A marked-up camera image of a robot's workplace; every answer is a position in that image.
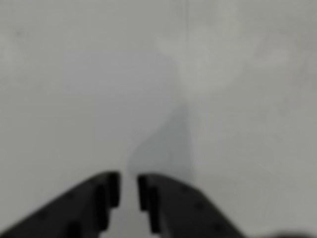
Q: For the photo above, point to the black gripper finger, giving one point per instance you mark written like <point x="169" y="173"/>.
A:
<point x="183" y="213"/>
<point x="74" y="210"/>

